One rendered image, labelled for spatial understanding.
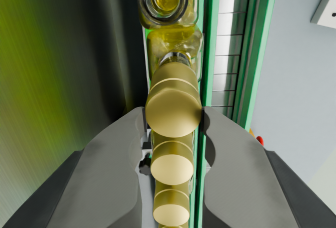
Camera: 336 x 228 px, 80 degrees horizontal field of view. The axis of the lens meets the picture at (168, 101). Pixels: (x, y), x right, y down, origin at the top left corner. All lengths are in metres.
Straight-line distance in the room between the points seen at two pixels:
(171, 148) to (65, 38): 0.18
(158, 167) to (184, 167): 0.02
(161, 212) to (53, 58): 0.18
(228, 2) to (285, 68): 0.29
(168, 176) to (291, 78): 0.53
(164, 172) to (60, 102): 0.14
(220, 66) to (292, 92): 0.29
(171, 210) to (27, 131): 0.14
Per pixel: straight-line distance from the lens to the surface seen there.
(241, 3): 0.41
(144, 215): 0.75
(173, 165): 0.16
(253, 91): 0.36
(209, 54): 0.32
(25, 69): 0.21
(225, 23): 0.40
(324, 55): 0.66
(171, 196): 0.20
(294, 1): 0.59
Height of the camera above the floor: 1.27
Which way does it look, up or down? 61 degrees down
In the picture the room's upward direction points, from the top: 175 degrees counter-clockwise
